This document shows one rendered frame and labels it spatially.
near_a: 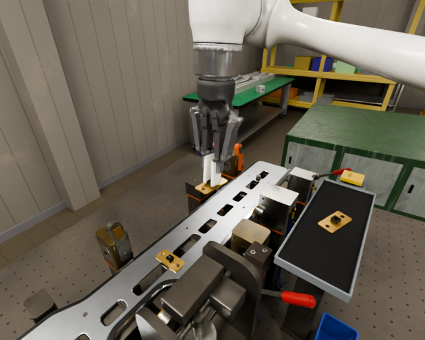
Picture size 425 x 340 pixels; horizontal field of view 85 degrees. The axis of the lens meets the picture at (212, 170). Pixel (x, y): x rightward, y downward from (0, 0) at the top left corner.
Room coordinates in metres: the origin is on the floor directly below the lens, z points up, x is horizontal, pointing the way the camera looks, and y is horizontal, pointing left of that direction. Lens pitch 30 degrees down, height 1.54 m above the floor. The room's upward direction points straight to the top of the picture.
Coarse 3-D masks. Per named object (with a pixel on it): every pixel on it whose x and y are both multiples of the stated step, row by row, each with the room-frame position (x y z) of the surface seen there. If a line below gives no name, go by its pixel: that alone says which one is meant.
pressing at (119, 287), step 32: (224, 192) 0.76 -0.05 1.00; (256, 192) 0.76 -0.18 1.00; (192, 224) 0.58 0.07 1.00; (224, 224) 0.58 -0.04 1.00; (192, 256) 0.45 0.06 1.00; (96, 288) 0.35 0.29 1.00; (128, 288) 0.35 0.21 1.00; (160, 288) 0.35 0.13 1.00; (64, 320) 0.28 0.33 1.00; (96, 320) 0.28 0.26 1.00; (128, 320) 0.27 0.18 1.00
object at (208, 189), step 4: (208, 180) 0.47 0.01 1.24; (224, 180) 0.49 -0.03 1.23; (200, 184) 0.47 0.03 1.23; (204, 184) 0.47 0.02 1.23; (208, 184) 0.47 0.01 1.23; (220, 184) 0.47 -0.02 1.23; (196, 188) 0.45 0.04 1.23; (200, 188) 0.45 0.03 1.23; (204, 188) 0.45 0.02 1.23; (208, 188) 0.45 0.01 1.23; (212, 188) 0.45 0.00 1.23; (216, 188) 0.45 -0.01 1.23; (204, 192) 0.43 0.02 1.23; (208, 192) 0.43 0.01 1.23
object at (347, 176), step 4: (344, 172) 0.65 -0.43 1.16; (348, 172) 0.65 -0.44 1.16; (352, 172) 0.65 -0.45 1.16; (344, 176) 0.62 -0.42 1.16; (348, 176) 0.62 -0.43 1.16; (352, 176) 0.62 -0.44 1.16; (356, 176) 0.62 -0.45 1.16; (360, 176) 0.62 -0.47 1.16; (364, 176) 0.62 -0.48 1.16; (344, 180) 0.61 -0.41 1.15; (348, 180) 0.60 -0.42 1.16; (352, 180) 0.60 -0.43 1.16; (356, 180) 0.60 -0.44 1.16; (360, 180) 0.60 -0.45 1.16; (356, 184) 0.59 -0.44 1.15; (360, 184) 0.58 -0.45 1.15
